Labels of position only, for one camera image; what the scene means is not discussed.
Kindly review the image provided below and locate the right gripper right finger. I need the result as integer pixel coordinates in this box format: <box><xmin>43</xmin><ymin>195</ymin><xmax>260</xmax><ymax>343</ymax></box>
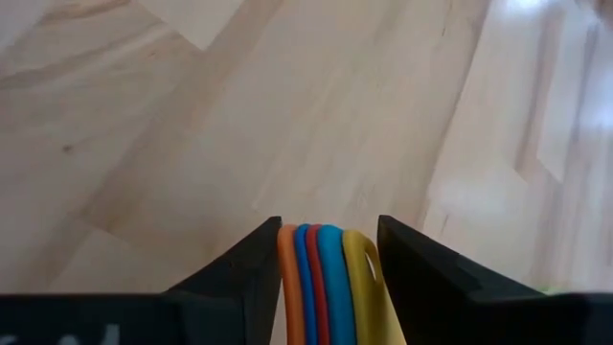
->
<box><xmin>376</xmin><ymin>215</ymin><xmax>552</xmax><ymax>345</ymax></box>

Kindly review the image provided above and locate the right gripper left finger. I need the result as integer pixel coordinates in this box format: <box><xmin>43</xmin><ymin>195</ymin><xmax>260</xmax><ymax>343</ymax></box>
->
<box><xmin>162</xmin><ymin>216</ymin><xmax>284</xmax><ymax>345</ymax></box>

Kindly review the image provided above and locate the yellow measuring cup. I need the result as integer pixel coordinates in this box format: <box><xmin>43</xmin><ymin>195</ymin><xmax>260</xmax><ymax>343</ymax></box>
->
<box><xmin>342</xmin><ymin>229</ymin><xmax>408</xmax><ymax>345</ymax></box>

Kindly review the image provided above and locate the teal measuring cup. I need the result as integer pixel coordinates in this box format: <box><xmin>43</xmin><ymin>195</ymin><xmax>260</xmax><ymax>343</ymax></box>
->
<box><xmin>316</xmin><ymin>223</ymin><xmax>358</xmax><ymax>345</ymax></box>

